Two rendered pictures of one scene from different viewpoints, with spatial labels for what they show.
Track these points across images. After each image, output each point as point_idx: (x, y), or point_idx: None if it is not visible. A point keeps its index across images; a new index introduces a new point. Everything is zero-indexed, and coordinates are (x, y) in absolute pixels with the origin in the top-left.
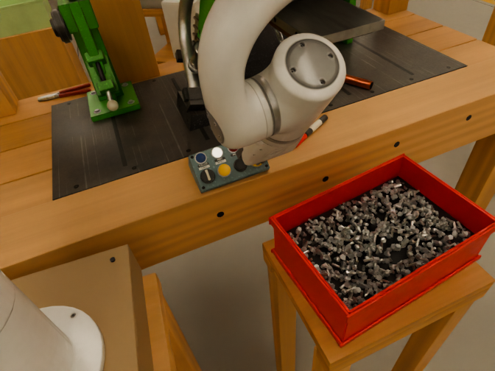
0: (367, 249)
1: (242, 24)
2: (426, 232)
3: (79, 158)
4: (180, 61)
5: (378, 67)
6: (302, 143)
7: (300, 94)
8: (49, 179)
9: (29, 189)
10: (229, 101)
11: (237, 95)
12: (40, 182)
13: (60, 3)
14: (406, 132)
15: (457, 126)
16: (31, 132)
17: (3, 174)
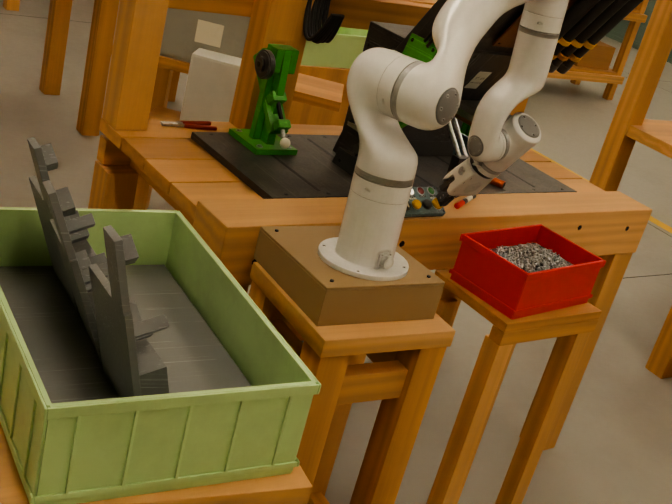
0: (524, 268)
1: (512, 100)
2: (561, 265)
3: (269, 177)
4: (352, 121)
5: (504, 175)
6: (461, 208)
7: (524, 137)
8: (244, 187)
9: (231, 190)
10: (496, 131)
11: (500, 129)
12: (238, 188)
13: (277, 47)
14: (536, 221)
15: (570, 232)
16: (183, 150)
17: (191, 175)
